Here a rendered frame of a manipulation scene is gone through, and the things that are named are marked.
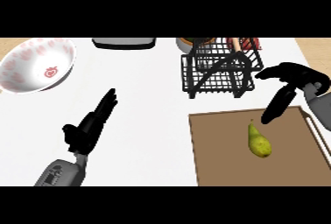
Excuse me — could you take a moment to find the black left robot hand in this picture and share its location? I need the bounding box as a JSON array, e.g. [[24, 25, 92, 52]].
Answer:
[[61, 87, 120, 156]]

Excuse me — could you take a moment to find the red and tan object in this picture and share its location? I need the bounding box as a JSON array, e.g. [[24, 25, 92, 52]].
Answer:
[[226, 37, 263, 53]]

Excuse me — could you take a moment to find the yellow-green pear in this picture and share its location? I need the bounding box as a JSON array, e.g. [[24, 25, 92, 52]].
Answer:
[[247, 118, 274, 159]]

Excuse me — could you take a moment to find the grey and black appliance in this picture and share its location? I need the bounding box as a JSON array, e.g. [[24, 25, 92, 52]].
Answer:
[[91, 37, 158, 50]]

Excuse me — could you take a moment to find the black wire tiered basket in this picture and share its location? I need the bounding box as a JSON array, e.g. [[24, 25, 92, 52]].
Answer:
[[181, 37, 265, 100]]

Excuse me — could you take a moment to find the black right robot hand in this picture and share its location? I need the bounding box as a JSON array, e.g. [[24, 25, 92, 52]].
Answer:
[[253, 61, 330, 125]]

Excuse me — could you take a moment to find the white bowl with pink print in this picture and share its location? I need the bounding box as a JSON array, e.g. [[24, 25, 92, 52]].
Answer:
[[0, 38, 79, 95]]

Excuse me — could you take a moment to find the brown wooden tray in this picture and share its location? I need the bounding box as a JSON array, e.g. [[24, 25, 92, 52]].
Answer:
[[188, 105, 331, 187]]

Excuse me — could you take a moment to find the white pot with plant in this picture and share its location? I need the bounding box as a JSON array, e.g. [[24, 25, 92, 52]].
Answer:
[[175, 37, 218, 54]]

